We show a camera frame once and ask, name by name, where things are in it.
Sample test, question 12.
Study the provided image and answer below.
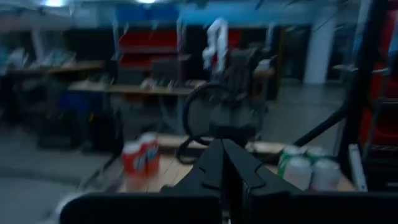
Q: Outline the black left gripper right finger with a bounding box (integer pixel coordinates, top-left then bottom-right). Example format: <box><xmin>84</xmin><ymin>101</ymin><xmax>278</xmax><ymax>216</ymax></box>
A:
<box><xmin>222</xmin><ymin>138</ymin><xmax>398</xmax><ymax>224</ymax></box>

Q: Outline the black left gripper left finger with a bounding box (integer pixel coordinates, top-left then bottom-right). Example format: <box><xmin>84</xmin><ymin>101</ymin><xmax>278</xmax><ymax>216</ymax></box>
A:
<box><xmin>58</xmin><ymin>139</ymin><xmax>225</xmax><ymax>224</ymax></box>

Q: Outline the orange Fanta soda can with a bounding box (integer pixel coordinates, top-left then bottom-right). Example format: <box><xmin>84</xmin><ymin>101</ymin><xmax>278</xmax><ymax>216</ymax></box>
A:
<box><xmin>139</xmin><ymin>132</ymin><xmax>161</xmax><ymax>177</ymax></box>
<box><xmin>121</xmin><ymin>141</ymin><xmax>147</xmax><ymax>184</ymax></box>

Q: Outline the silver aluminium bar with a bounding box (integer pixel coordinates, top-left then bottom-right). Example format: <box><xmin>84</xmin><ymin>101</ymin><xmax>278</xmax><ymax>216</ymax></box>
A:
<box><xmin>348</xmin><ymin>143</ymin><xmax>368</xmax><ymax>192</ymax></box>

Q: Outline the black monitor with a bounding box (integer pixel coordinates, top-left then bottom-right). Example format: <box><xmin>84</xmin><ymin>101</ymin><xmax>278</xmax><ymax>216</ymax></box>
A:
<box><xmin>152</xmin><ymin>60</ymin><xmax>183</xmax><ymax>83</ymax></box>

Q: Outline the red storage bin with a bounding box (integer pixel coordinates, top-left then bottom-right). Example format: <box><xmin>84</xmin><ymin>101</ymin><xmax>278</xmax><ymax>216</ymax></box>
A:
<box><xmin>119</xmin><ymin>52</ymin><xmax>150</xmax><ymax>68</ymax></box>
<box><xmin>369</xmin><ymin>62</ymin><xmax>398</xmax><ymax>97</ymax></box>
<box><xmin>119</xmin><ymin>30</ymin><xmax>150</xmax><ymax>47</ymax></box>
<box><xmin>149</xmin><ymin>30</ymin><xmax>178</xmax><ymax>47</ymax></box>
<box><xmin>360</xmin><ymin>105</ymin><xmax>398</xmax><ymax>147</ymax></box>

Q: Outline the black equipment case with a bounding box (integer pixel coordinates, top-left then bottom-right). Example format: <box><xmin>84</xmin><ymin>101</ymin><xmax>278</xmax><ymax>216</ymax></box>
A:
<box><xmin>37</xmin><ymin>114</ymin><xmax>91</xmax><ymax>150</ymax></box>

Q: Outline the blue crate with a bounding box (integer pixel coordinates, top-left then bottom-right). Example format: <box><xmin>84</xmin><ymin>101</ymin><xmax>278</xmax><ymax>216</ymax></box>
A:
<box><xmin>58</xmin><ymin>90</ymin><xmax>103</xmax><ymax>114</ymax></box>

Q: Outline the white column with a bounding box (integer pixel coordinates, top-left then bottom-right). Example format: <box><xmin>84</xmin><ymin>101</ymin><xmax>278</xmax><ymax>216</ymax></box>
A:
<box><xmin>303</xmin><ymin>18</ymin><xmax>338</xmax><ymax>85</ymax></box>

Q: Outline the black diagonal frame brace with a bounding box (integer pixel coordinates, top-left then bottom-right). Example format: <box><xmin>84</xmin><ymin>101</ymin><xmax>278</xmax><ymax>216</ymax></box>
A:
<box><xmin>294</xmin><ymin>104</ymin><xmax>349</xmax><ymax>147</ymax></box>

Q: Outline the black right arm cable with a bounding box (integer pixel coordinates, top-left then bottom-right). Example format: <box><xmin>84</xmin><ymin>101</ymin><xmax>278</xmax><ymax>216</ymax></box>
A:
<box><xmin>175</xmin><ymin>82</ymin><xmax>237</xmax><ymax>166</ymax></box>

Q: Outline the black rig post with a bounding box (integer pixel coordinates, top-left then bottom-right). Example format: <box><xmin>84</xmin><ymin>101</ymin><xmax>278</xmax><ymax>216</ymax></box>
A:
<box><xmin>337</xmin><ymin>0</ymin><xmax>389</xmax><ymax>184</ymax></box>

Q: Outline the metal wire shelf rack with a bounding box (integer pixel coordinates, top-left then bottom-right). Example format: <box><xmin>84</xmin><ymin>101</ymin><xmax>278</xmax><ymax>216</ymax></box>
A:
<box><xmin>111</xmin><ymin>15</ymin><xmax>187</xmax><ymax>85</ymax></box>

